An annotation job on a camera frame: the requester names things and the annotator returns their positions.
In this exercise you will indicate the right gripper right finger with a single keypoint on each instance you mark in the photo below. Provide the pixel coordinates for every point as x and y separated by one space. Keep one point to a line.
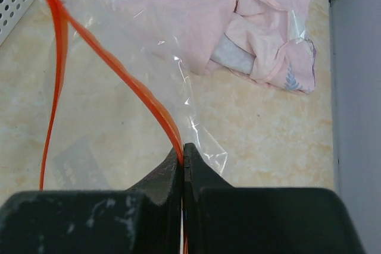
220 218

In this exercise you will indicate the clear orange zip bag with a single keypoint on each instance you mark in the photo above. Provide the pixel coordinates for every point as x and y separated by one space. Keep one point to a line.
119 97

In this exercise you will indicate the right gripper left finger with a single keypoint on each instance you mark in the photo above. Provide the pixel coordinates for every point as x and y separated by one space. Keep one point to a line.
145 218

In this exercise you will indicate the pink crumpled cloth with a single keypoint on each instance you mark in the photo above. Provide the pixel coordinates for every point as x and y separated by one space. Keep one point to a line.
263 41

